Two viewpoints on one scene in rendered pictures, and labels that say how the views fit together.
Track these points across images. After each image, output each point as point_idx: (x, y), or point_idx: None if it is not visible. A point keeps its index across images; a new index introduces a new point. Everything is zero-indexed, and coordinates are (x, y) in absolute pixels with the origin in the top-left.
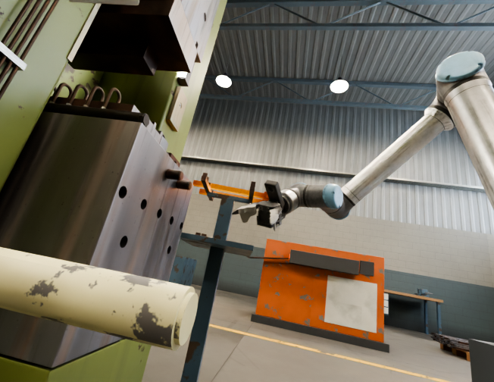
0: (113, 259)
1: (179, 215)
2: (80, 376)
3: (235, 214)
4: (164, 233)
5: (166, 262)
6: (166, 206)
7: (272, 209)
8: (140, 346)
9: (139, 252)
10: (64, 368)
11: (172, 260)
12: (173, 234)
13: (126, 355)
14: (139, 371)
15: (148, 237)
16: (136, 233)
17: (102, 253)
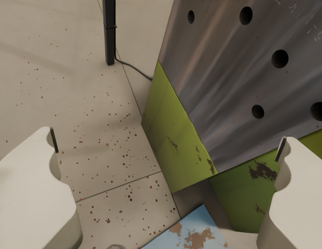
0: (182, 26)
1: (317, 72)
2: (165, 86)
3: (277, 150)
4: (250, 66)
5: (246, 123)
6: (267, 12)
7: (45, 238)
8: (197, 150)
9: (204, 48)
10: (160, 68)
11: (262, 142)
12: (277, 96)
13: (186, 130)
14: (194, 167)
15: (219, 42)
16: (203, 19)
17: (176, 12)
